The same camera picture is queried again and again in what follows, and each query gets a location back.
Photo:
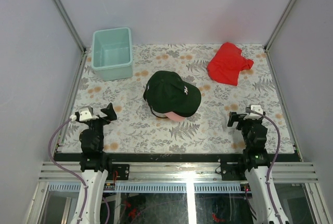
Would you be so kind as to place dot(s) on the floral table mat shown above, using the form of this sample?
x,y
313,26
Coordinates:
x,y
137,130

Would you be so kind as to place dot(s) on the pink baseball cap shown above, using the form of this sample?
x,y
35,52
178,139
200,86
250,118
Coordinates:
x,y
174,117

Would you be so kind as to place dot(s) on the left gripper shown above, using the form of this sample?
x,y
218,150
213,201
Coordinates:
x,y
111,113

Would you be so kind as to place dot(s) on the corner aluminium post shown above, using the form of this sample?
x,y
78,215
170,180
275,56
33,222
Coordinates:
x,y
69,24
280,24

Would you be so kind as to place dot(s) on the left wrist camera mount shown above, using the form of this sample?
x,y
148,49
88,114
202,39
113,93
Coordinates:
x,y
84,114

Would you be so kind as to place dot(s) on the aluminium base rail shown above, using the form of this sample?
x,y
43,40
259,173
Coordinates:
x,y
288,172

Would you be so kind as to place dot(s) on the black wire hat stand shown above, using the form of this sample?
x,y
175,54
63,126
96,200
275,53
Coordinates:
x,y
157,114

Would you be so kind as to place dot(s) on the dark green baseball cap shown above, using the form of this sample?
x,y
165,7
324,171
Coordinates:
x,y
166,92

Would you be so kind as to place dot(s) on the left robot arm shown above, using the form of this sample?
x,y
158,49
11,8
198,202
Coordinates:
x,y
94,163

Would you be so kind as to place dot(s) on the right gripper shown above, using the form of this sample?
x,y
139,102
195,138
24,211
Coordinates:
x,y
234,117

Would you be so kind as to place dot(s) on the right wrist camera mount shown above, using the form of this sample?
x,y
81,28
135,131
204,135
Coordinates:
x,y
255,111

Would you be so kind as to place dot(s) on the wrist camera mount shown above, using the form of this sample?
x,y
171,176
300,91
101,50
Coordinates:
x,y
84,114
255,111

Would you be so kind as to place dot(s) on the left corner aluminium post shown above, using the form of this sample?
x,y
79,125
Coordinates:
x,y
69,24

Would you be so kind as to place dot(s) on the right corner aluminium post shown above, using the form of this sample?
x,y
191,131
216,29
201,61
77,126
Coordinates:
x,y
280,24

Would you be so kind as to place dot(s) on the teal plastic bin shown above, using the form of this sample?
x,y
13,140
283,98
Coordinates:
x,y
112,54

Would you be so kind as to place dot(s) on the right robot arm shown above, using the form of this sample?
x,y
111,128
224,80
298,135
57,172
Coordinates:
x,y
257,167

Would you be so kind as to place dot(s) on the red cloth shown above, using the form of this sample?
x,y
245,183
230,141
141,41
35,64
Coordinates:
x,y
227,63

